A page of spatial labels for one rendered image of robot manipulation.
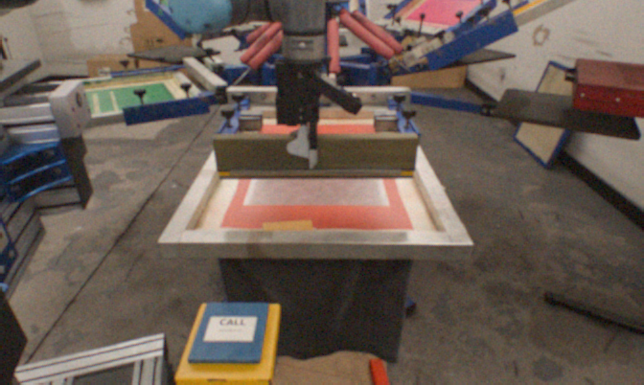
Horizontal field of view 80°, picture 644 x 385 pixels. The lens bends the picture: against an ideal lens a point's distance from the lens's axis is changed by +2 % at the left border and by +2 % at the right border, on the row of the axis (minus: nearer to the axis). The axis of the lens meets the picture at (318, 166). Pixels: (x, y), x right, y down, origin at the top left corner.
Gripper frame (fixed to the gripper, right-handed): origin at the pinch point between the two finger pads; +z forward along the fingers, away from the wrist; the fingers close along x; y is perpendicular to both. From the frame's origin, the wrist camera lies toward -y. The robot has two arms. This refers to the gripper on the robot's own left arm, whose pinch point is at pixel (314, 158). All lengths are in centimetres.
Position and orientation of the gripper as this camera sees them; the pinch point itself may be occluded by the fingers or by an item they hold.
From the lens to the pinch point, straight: 77.7
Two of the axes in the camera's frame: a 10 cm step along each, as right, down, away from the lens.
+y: -10.0, -0.1, 0.0
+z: -0.1, 8.9, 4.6
